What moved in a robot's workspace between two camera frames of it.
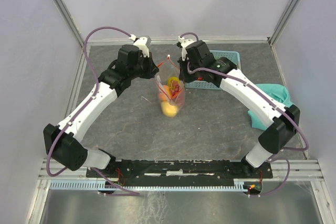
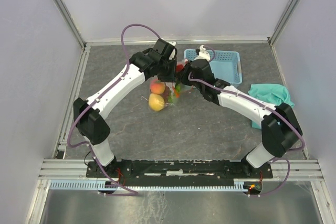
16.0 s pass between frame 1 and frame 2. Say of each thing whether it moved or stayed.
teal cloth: stayed
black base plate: stayed
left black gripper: moved
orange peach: moved
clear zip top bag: moved
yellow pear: moved
